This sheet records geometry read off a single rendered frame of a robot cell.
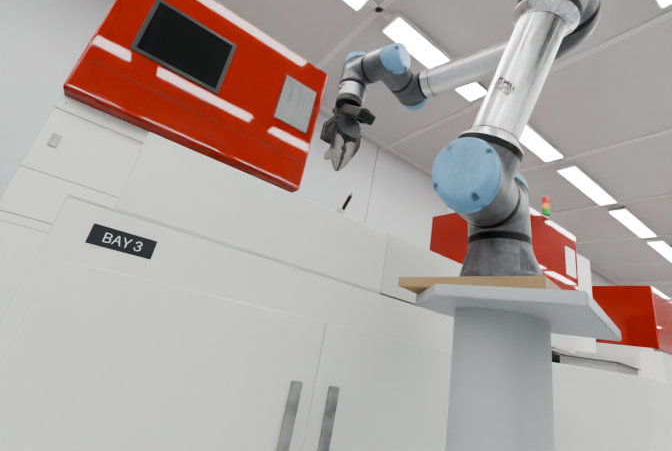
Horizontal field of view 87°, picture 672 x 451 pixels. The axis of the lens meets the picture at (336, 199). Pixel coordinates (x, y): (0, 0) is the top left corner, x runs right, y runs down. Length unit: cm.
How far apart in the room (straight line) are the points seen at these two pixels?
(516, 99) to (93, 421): 80
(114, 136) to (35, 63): 182
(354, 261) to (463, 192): 30
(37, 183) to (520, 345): 124
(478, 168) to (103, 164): 108
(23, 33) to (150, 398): 282
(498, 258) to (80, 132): 119
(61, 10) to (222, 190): 276
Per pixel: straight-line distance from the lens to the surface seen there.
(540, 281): 61
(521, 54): 75
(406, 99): 105
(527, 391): 68
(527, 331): 68
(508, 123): 68
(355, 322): 79
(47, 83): 305
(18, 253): 126
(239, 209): 68
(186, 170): 67
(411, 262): 91
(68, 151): 131
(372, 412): 85
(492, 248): 71
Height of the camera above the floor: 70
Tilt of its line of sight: 22 degrees up
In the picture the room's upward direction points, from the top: 12 degrees clockwise
